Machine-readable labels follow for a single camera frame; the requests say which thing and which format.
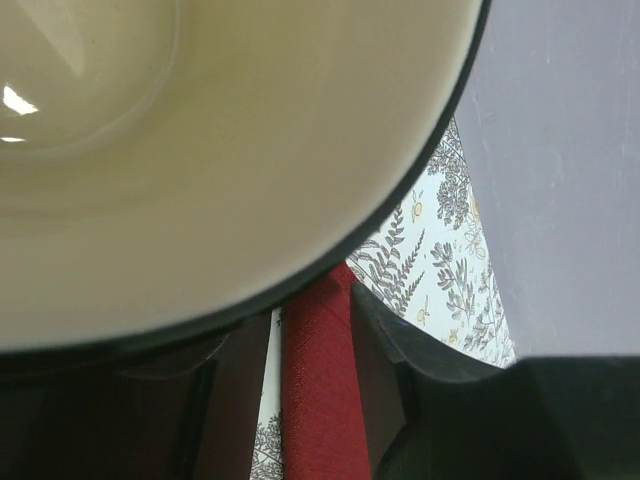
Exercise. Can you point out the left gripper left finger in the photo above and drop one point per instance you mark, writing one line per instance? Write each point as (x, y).
(186, 414)

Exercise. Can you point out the white mug black handle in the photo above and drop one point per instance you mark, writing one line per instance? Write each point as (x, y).
(169, 166)

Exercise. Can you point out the floral tablecloth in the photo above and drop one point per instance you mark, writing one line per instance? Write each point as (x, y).
(429, 264)

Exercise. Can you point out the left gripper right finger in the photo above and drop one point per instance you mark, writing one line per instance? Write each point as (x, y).
(432, 412)

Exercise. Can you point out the dark red cloth napkin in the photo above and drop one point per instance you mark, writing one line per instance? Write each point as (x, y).
(323, 433)

